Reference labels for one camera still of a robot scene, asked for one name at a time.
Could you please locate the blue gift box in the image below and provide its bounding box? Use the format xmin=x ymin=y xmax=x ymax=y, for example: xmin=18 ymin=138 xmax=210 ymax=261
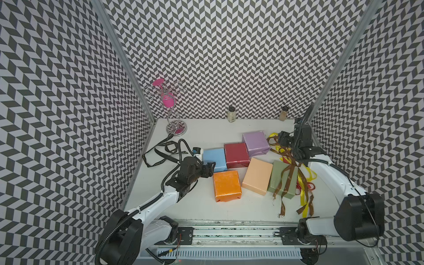
xmin=203 ymin=148 xmax=227 ymax=172

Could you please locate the green gift box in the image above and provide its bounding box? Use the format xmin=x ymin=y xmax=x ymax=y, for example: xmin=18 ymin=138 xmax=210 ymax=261
xmin=267 ymin=161 xmax=299 ymax=199

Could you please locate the orange gift box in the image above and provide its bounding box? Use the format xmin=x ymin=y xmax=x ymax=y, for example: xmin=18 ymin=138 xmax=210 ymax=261
xmin=213 ymin=171 xmax=242 ymax=202

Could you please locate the purple gift box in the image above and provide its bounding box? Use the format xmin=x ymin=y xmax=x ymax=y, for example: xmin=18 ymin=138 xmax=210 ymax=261
xmin=242 ymin=131 xmax=271 ymax=157

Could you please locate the red gift box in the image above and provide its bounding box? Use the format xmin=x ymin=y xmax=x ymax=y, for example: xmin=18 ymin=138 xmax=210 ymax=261
xmin=224 ymin=142 xmax=250 ymax=169

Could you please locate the peach gift box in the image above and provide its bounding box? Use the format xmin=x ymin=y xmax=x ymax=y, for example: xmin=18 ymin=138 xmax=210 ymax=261
xmin=242 ymin=158 xmax=273 ymax=196

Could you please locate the yellow ribbon of peach box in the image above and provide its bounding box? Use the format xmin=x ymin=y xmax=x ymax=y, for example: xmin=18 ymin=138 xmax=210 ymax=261
xmin=267 ymin=131 xmax=318 ymax=182

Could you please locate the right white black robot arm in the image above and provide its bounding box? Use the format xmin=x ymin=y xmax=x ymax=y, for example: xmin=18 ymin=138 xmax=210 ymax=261
xmin=269 ymin=124 xmax=385 ymax=245

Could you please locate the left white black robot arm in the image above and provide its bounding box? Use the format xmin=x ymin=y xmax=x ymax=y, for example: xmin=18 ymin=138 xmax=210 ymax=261
xmin=95 ymin=157 xmax=216 ymax=265

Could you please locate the brown spice jar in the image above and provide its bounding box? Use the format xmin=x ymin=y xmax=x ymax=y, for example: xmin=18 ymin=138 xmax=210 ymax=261
xmin=278 ymin=106 xmax=289 ymax=121

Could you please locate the light spice jar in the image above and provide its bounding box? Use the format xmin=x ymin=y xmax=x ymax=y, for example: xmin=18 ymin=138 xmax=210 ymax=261
xmin=227 ymin=106 xmax=236 ymax=123

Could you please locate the silver pink jewelry stand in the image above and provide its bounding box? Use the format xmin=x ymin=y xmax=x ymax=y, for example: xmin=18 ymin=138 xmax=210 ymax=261
xmin=144 ymin=78 xmax=187 ymax=137

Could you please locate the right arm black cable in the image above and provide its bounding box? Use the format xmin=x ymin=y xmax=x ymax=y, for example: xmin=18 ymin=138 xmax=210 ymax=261
xmin=299 ymin=102 xmax=315 ymax=127

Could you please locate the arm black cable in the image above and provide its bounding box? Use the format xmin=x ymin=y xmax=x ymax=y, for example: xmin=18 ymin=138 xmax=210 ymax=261
xmin=177 ymin=138 xmax=194 ymax=163
xmin=299 ymin=102 xmax=315 ymax=127

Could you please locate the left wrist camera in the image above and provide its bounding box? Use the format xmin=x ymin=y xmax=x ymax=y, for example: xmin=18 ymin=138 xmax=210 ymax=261
xmin=192 ymin=147 xmax=203 ymax=161

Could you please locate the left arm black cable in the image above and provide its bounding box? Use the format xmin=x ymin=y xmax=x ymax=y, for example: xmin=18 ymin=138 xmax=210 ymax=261
xmin=177 ymin=138 xmax=194 ymax=163

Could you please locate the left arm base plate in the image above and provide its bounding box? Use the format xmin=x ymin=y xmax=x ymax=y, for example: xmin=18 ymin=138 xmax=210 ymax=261
xmin=173 ymin=227 xmax=194 ymax=246

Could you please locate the aluminium front rail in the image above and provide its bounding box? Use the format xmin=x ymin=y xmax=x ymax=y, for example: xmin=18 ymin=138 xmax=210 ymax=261
xmin=99 ymin=220 xmax=378 ymax=249

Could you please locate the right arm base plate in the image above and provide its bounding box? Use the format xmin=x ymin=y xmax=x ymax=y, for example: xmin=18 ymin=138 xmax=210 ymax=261
xmin=275 ymin=227 xmax=327 ymax=247

